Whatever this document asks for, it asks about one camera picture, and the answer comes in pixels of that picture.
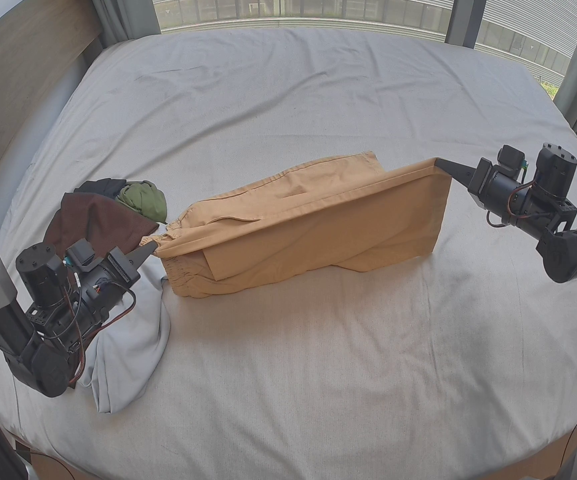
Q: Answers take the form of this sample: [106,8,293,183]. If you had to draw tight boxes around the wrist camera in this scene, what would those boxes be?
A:
[498,144,527,174]
[66,239,100,274]

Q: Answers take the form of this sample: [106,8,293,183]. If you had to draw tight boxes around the bed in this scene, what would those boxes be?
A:
[0,0,577,480]

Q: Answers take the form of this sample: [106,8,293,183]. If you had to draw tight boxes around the pale grey garment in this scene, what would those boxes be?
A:
[76,273,171,414]

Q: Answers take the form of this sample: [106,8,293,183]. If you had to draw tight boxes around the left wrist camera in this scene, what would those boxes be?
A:
[66,239,100,274]

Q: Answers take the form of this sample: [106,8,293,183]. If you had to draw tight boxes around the window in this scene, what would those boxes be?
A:
[146,0,577,76]

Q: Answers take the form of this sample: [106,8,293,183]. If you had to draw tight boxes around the dark grey garment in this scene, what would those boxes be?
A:
[74,179,127,200]

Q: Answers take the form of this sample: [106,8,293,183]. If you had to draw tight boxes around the green garment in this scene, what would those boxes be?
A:
[117,180,169,224]

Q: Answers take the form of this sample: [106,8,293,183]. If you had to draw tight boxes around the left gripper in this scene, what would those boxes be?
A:
[80,247,142,315]

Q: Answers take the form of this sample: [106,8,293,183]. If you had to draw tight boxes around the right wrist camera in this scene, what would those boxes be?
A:
[498,144,527,174]

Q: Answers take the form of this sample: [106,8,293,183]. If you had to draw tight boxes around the brown garment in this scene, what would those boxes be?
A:
[46,192,160,269]

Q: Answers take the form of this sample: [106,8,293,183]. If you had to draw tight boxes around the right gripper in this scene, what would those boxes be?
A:
[468,156,530,220]

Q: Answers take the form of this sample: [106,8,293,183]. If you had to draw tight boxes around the tan shorts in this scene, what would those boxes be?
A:
[141,150,453,300]

